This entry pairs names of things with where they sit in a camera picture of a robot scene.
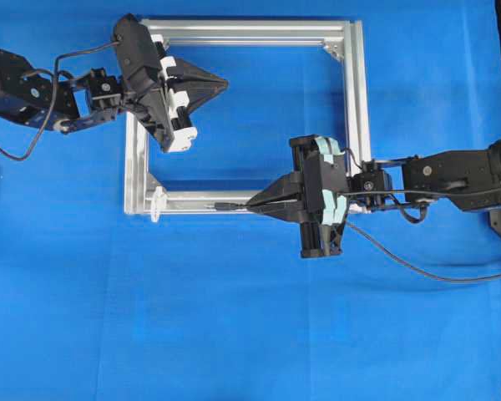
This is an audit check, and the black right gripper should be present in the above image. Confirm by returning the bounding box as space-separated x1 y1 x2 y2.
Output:
246 135 349 258

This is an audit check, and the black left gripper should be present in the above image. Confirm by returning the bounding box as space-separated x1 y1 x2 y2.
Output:
126 35 229 153

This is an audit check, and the black usb wire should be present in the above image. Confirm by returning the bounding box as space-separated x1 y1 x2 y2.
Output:
204 199 501 282

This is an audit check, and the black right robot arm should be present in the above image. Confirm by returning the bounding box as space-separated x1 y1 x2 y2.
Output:
244 135 501 258

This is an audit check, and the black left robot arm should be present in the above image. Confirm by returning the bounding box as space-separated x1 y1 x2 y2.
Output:
0 36 229 153

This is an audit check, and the white zip tie loop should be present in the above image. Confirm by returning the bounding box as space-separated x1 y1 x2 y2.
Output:
149 185 168 223

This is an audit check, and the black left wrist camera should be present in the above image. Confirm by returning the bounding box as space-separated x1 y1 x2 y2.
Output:
112 13 161 94

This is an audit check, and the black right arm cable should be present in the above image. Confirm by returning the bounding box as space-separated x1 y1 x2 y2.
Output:
337 145 501 225

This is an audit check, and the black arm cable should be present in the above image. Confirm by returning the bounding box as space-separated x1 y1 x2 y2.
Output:
337 145 501 225
0 39 122 162

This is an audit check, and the silver aluminium extrusion frame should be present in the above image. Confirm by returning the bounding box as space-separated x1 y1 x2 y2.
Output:
124 18 372 217

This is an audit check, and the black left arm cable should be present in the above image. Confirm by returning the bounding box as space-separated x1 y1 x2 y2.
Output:
0 39 122 162

